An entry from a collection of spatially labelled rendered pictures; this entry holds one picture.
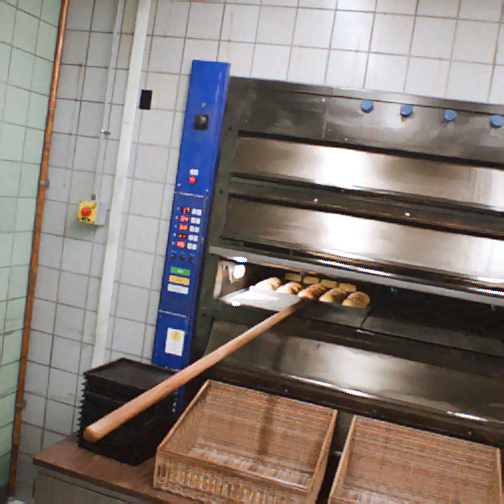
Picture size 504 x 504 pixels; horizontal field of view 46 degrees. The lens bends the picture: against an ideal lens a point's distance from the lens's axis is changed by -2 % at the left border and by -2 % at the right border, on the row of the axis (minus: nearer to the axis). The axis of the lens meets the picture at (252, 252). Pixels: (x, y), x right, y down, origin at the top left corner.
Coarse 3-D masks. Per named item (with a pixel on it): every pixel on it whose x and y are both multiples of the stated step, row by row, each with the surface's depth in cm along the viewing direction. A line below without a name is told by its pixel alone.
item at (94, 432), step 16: (304, 304) 270; (272, 320) 220; (240, 336) 189; (224, 352) 171; (192, 368) 151; (160, 384) 136; (176, 384) 140; (144, 400) 126; (112, 416) 115; (128, 416) 119; (96, 432) 108
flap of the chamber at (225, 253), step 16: (224, 256) 244; (240, 256) 233; (256, 256) 232; (320, 272) 225; (336, 272) 223; (352, 272) 222; (400, 288) 222; (416, 288) 215; (432, 288) 214; (480, 304) 222; (496, 304) 208
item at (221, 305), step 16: (224, 304) 252; (240, 304) 254; (288, 320) 245; (304, 320) 243; (320, 320) 245; (352, 336) 238; (368, 336) 236; (384, 336) 234; (400, 336) 237; (432, 352) 229; (448, 352) 227; (464, 352) 226; (480, 352) 229; (496, 368) 223
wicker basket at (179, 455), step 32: (224, 384) 250; (192, 416) 239; (224, 416) 248; (288, 416) 242; (320, 416) 239; (160, 448) 209; (192, 448) 245; (224, 448) 245; (256, 448) 242; (288, 448) 239; (320, 448) 237; (160, 480) 209; (192, 480) 206; (224, 480) 203; (256, 480) 200; (288, 480) 229; (320, 480) 224
